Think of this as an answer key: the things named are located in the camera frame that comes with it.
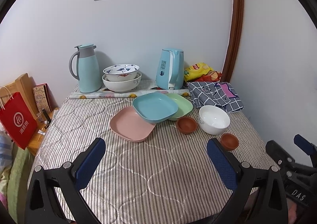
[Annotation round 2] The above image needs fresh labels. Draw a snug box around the brown wooden door frame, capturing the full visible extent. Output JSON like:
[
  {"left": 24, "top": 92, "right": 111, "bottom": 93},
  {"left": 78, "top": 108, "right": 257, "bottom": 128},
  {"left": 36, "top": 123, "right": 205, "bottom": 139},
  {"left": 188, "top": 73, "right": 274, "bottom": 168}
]
[{"left": 221, "top": 0, "right": 244, "bottom": 82}]

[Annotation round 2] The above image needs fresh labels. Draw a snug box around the orange red snack bag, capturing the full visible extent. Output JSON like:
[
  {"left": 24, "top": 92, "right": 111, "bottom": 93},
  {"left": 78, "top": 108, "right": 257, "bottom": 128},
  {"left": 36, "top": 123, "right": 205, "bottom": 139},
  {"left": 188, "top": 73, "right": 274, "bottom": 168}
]
[{"left": 196, "top": 71, "right": 222, "bottom": 82}]

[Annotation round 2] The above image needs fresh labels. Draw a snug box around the blue square plate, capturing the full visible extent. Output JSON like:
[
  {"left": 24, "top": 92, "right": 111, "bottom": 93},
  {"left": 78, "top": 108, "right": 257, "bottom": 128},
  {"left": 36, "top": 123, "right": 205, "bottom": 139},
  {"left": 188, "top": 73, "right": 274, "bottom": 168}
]
[{"left": 132, "top": 92, "right": 178, "bottom": 124}]

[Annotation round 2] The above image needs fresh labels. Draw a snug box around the patterned dark red book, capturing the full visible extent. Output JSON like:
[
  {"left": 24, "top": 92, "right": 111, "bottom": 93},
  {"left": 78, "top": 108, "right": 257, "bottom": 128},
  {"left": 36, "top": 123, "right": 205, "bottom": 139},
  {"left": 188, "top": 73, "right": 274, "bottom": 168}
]
[{"left": 32, "top": 83, "right": 52, "bottom": 113}]

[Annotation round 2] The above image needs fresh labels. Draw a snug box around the light blue thermos jug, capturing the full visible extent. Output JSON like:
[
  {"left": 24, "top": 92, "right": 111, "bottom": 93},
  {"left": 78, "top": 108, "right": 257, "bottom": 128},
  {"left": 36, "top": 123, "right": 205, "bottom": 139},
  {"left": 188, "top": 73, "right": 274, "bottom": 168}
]
[{"left": 69, "top": 44, "right": 102, "bottom": 93}]

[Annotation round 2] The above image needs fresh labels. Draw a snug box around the striped quilted table cover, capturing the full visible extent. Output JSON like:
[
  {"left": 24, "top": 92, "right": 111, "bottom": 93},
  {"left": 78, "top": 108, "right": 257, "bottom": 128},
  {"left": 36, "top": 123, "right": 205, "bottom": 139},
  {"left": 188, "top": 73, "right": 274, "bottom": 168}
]
[{"left": 27, "top": 78, "right": 278, "bottom": 224}]

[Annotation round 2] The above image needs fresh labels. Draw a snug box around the red paper shopping bag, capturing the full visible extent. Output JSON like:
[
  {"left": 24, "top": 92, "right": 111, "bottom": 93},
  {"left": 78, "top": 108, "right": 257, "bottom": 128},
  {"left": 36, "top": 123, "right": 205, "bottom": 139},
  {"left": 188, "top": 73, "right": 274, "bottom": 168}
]
[{"left": 1, "top": 86, "right": 38, "bottom": 149}]

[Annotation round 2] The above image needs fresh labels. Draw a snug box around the blue patterned porcelain bowl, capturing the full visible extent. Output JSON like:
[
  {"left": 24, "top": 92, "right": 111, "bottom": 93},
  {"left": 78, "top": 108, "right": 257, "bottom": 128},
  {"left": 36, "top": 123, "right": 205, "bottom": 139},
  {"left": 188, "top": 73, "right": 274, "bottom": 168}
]
[{"left": 103, "top": 64, "right": 140, "bottom": 82}]

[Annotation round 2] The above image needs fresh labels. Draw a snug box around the pink square plate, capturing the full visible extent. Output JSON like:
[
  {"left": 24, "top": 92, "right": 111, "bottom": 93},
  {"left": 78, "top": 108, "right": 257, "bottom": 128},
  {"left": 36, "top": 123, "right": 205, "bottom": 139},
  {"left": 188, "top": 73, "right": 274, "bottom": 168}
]
[{"left": 110, "top": 106, "right": 156, "bottom": 142}]

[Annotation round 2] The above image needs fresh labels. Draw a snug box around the grey checked folded cloth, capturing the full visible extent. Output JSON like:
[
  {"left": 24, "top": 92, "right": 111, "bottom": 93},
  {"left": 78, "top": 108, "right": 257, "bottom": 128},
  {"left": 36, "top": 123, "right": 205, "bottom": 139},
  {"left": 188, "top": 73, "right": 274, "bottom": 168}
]
[{"left": 187, "top": 82, "right": 244, "bottom": 113}]

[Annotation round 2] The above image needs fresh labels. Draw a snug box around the white ceramic bowl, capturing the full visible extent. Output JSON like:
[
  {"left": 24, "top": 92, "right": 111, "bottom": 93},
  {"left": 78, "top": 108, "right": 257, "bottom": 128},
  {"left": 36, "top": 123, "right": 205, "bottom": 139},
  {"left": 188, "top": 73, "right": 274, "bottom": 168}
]
[{"left": 198, "top": 105, "right": 230, "bottom": 135}]

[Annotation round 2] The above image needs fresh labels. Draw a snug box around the light blue electric kettle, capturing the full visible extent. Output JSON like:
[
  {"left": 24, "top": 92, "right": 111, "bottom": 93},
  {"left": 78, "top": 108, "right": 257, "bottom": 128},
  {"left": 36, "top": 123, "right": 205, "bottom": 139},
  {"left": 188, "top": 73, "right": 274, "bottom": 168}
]
[{"left": 155, "top": 48, "right": 184, "bottom": 90}]

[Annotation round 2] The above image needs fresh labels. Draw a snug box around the small brown bowl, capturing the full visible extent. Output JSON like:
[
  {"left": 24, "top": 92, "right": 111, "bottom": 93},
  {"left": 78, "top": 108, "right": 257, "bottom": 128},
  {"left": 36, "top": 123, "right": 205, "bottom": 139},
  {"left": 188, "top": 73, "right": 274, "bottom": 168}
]
[
  {"left": 220, "top": 133, "right": 239, "bottom": 151},
  {"left": 176, "top": 116, "right": 197, "bottom": 134}
]

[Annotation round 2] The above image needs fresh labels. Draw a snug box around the fruit patterned oilcloth mat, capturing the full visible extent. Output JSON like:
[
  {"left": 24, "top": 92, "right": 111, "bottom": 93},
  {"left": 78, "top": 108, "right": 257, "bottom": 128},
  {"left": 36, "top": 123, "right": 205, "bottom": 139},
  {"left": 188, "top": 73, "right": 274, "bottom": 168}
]
[{"left": 68, "top": 79, "right": 190, "bottom": 99}]

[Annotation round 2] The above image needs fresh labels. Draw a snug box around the large white porcelain bowl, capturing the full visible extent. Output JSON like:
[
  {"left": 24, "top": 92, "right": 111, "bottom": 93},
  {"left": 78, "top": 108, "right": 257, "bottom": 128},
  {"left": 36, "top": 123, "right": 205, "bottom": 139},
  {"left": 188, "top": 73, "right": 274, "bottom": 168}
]
[{"left": 102, "top": 72, "right": 142, "bottom": 92}]

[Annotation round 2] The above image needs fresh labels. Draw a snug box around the green square plate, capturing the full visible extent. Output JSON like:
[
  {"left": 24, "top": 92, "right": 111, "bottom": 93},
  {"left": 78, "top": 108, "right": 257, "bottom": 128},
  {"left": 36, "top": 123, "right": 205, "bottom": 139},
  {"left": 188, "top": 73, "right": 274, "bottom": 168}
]
[{"left": 166, "top": 94, "right": 193, "bottom": 121}]

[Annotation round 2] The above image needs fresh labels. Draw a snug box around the right hand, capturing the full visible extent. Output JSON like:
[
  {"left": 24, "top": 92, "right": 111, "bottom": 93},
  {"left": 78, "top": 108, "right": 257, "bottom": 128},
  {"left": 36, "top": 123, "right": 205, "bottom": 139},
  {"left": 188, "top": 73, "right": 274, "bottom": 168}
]
[{"left": 287, "top": 199, "right": 298, "bottom": 224}]

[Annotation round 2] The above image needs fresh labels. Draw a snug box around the brown cardboard box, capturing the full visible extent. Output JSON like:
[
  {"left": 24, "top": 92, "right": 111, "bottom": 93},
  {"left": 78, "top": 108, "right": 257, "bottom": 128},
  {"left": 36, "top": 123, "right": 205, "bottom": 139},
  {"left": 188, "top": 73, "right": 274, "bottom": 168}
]
[{"left": 1, "top": 73, "right": 39, "bottom": 120}]

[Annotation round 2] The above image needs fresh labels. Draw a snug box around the yellow chips bag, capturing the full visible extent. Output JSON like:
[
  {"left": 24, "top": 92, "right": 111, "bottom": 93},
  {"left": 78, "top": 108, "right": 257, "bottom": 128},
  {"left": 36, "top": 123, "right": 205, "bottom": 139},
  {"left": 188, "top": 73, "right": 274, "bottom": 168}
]
[{"left": 184, "top": 62, "right": 214, "bottom": 82}]

